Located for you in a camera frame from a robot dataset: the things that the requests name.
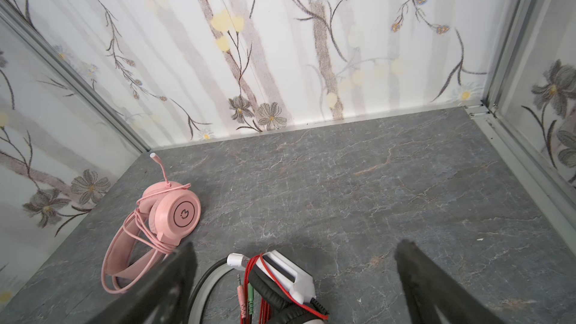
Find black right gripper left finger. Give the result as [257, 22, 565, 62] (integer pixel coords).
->
[89, 242, 197, 323]

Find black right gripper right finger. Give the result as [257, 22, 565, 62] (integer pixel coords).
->
[394, 239, 504, 323]

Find pink headphones with cable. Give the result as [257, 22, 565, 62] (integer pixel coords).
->
[100, 153, 201, 294]

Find black white headphones red cable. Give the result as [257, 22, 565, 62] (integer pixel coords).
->
[186, 249, 330, 324]

